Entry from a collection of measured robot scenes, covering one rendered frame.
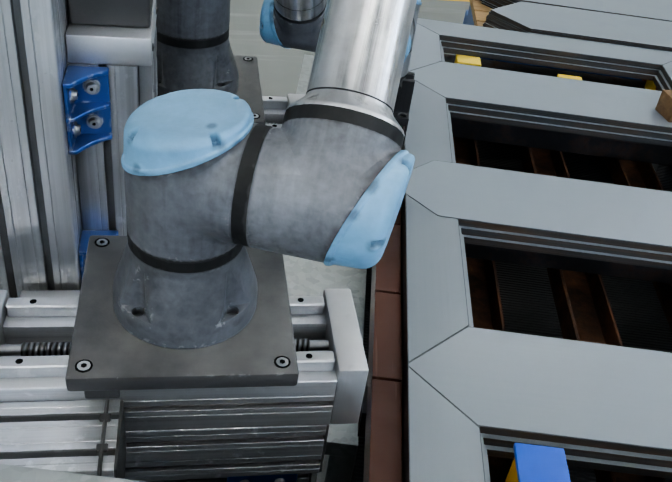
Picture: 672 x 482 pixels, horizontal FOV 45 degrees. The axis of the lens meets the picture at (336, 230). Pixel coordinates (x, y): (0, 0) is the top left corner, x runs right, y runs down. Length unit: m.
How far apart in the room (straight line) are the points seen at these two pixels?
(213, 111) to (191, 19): 0.45
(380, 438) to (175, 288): 0.38
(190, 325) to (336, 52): 0.30
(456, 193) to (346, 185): 0.76
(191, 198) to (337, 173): 0.13
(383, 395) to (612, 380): 0.32
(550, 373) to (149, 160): 0.66
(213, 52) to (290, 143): 0.51
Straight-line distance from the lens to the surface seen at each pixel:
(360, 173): 0.71
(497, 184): 1.50
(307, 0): 1.14
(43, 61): 0.88
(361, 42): 0.76
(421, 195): 1.42
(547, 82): 1.94
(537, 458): 1.00
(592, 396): 1.15
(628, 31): 2.37
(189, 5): 1.18
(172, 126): 0.73
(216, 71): 1.24
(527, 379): 1.14
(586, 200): 1.53
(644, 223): 1.53
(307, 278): 1.47
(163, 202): 0.74
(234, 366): 0.81
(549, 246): 1.43
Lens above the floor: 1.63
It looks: 37 degrees down
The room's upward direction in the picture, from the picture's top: 8 degrees clockwise
